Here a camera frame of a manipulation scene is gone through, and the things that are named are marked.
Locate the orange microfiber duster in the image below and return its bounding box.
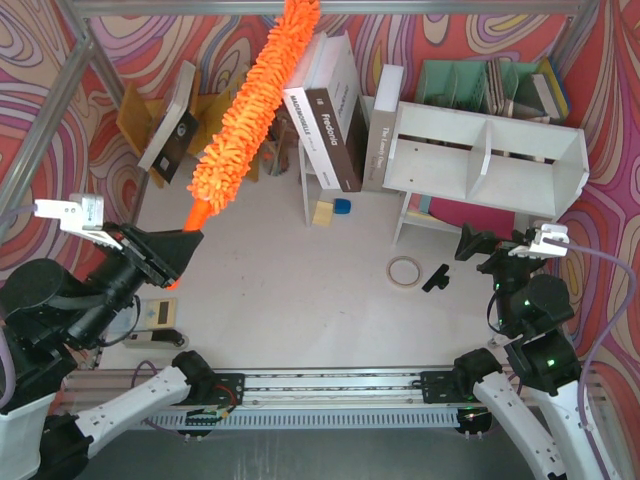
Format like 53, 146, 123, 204
164, 0, 322, 293

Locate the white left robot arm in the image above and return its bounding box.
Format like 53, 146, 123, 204
1, 223, 214, 479

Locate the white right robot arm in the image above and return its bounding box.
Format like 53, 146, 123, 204
453, 221, 637, 479

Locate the white wooden bookshelf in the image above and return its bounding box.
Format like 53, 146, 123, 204
384, 102, 589, 232

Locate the magenta folder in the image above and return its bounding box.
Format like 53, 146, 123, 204
429, 197, 515, 238

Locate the beige digital timer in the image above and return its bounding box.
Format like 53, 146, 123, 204
137, 298, 177, 331

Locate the black binder clip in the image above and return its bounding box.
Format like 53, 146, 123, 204
421, 264, 450, 293

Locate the white black leaning book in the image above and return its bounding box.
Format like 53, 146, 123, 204
138, 61, 198, 183

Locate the wooden book stand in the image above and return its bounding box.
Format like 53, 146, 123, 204
116, 65, 249, 188

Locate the clear pen cup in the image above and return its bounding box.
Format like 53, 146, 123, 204
259, 138, 290, 177

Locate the blue small cube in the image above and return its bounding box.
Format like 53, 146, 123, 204
333, 198, 352, 215

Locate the yellow sticky note pad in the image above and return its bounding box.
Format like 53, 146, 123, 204
311, 201, 334, 227

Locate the teal file organizer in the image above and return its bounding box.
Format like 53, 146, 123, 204
414, 58, 570, 124

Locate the grey upright book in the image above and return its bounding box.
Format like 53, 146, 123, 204
362, 64, 404, 192

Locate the large white brown book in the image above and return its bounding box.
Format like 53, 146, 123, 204
283, 32, 368, 192

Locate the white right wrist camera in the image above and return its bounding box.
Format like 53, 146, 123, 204
508, 221, 569, 260

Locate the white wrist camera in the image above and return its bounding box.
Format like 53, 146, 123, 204
34, 193, 105, 232
508, 221, 569, 260

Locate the clear tape ring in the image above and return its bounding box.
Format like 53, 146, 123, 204
385, 255, 422, 290

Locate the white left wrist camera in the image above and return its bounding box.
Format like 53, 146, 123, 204
34, 193, 105, 232

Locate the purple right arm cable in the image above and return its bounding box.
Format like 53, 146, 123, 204
543, 237, 636, 480

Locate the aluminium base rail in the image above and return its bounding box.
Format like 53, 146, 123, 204
61, 367, 425, 411

